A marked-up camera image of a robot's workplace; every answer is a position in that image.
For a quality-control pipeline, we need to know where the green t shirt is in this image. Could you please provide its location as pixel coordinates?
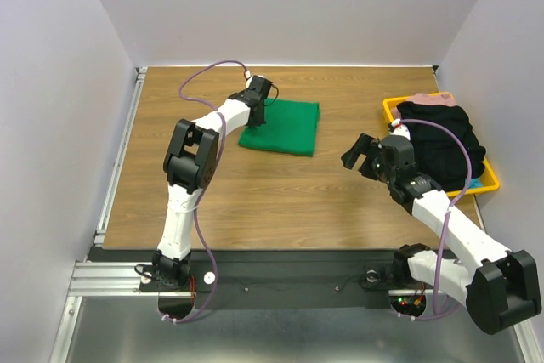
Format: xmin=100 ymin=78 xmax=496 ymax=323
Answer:
xmin=238 ymin=99 xmax=320 ymax=157

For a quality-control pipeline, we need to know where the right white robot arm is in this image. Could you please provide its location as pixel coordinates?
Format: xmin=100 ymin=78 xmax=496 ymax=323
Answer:
xmin=341 ymin=133 xmax=542 ymax=335

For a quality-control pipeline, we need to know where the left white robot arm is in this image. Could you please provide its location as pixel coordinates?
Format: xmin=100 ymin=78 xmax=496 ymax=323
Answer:
xmin=150 ymin=76 xmax=275 ymax=290

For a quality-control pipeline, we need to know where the black t shirt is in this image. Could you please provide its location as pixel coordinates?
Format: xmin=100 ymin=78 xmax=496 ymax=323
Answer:
xmin=397 ymin=102 xmax=486 ymax=191

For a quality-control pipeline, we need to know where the pink t shirt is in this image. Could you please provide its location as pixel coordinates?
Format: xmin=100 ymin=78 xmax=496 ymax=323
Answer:
xmin=405 ymin=93 xmax=456 ymax=107

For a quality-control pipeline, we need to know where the teal t shirt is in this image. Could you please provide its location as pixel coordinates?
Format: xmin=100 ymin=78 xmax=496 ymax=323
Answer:
xmin=463 ymin=178 xmax=485 ymax=190

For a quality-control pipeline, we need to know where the yellow plastic bin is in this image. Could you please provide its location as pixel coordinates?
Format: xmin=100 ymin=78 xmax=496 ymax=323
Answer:
xmin=382 ymin=92 xmax=500 ymax=198

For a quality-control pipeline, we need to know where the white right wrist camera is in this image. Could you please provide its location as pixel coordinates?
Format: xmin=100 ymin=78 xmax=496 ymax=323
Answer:
xmin=388 ymin=118 xmax=411 ymax=140

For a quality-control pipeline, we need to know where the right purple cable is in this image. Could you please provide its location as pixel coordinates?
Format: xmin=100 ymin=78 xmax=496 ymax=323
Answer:
xmin=388 ymin=118 xmax=475 ymax=322

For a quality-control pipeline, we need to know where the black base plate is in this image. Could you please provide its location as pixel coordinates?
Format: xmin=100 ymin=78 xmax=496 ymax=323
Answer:
xmin=137 ymin=250 xmax=430 ymax=316

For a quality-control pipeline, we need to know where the aluminium mounting rail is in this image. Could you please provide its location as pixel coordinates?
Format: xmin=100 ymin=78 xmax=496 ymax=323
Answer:
xmin=67 ymin=257 xmax=524 ymax=297

